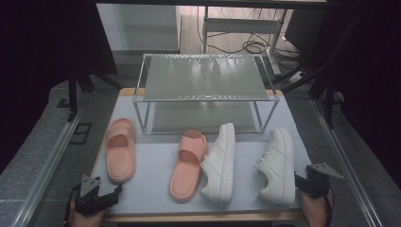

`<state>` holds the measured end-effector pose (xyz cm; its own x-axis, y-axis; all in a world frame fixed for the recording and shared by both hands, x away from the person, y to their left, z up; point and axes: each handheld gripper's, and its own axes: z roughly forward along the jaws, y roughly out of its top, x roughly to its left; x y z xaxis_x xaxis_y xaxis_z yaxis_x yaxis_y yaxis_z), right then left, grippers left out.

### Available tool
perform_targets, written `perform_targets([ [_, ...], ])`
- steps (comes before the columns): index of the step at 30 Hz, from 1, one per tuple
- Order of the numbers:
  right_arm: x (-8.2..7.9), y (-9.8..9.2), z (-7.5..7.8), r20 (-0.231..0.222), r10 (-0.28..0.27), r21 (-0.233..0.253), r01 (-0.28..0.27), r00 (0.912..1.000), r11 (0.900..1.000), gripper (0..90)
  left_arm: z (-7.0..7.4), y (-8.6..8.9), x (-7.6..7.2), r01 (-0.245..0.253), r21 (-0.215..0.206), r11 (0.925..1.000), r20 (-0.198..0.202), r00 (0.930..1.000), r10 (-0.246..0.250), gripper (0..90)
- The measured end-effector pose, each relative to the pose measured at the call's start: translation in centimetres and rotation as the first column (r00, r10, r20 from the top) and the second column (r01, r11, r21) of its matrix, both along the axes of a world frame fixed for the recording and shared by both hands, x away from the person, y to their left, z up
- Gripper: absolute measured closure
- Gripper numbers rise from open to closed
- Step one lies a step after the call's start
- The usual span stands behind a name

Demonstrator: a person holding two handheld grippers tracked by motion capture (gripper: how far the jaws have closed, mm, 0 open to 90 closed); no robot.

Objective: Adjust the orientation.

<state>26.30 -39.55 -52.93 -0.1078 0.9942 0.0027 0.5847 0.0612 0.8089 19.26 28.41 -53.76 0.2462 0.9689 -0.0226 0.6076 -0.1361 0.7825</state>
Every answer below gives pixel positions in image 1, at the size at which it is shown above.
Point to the clear two-tier shoe rack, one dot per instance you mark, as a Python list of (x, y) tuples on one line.
[(205, 75)]

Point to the white sneaker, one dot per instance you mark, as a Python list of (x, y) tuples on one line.
[(279, 164), (220, 164)]

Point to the dark monitor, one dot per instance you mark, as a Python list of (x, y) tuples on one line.
[(304, 31)]

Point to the white power strip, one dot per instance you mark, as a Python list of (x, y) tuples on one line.
[(295, 77)]

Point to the black metal stand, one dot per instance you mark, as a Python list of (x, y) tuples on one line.
[(329, 104), (73, 94)]

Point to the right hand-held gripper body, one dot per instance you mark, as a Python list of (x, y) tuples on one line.
[(318, 186)]

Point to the person's right hand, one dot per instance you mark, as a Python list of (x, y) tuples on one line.
[(315, 211)]

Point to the white metal desk frame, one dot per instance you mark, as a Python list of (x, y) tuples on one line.
[(239, 26)]

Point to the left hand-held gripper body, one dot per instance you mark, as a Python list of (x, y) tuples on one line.
[(90, 203)]

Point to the pink slipper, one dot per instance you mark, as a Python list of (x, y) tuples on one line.
[(184, 186), (119, 164)]

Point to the grey foam mat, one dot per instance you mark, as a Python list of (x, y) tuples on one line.
[(157, 157)]

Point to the dark curtain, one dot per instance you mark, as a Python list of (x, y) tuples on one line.
[(378, 78), (38, 47)]

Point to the black square floor bracket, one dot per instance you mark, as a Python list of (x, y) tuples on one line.
[(80, 134)]

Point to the person's left hand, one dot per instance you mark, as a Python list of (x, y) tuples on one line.
[(85, 221)]

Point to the white cabinet panel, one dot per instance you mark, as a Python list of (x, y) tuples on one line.
[(138, 28)]

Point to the aluminium rail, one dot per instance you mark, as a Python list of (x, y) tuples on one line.
[(47, 170), (346, 170)]

